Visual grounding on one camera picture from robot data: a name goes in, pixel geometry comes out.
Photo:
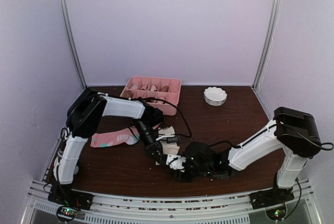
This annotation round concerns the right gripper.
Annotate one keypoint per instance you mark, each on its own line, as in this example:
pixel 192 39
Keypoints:
pixel 177 174

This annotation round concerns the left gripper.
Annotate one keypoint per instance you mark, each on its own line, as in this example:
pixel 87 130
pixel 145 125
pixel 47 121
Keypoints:
pixel 154 148

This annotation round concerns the beige sock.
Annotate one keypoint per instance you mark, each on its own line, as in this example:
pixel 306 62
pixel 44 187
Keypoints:
pixel 169 146

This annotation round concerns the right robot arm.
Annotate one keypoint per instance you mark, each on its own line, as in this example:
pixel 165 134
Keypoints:
pixel 292 130

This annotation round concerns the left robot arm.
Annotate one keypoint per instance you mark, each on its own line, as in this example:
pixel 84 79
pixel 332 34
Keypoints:
pixel 83 121

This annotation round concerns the pink patterned sock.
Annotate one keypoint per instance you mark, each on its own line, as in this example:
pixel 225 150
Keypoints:
pixel 129 136

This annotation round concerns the pink divided organizer box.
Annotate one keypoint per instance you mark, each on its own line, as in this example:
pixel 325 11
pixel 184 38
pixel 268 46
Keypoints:
pixel 160 91

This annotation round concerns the white scalloped bowl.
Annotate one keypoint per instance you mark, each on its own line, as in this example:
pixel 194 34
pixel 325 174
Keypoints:
pixel 215 96

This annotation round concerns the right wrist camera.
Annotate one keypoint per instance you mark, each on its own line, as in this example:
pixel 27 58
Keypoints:
pixel 176 162

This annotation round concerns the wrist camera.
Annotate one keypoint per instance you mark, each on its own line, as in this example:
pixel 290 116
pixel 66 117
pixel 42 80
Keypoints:
pixel 168 139
pixel 176 162

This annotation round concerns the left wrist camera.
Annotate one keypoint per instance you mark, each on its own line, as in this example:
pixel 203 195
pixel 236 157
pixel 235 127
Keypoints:
pixel 168 139

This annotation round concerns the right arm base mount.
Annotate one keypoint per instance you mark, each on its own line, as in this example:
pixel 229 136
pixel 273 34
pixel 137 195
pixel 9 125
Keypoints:
pixel 267 198

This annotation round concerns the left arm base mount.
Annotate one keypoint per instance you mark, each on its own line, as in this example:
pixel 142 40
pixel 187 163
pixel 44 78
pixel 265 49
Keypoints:
pixel 74 199

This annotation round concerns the aluminium front rail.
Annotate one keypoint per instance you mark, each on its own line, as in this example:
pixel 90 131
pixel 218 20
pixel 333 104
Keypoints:
pixel 227 208

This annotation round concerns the left aluminium corner post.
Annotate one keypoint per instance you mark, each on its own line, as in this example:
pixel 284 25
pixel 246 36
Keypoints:
pixel 71 43

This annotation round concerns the aluminium corner post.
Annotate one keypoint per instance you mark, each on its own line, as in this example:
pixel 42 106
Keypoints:
pixel 71 43
pixel 268 43

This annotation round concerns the right aluminium corner post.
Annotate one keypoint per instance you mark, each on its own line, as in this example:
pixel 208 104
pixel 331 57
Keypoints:
pixel 268 43

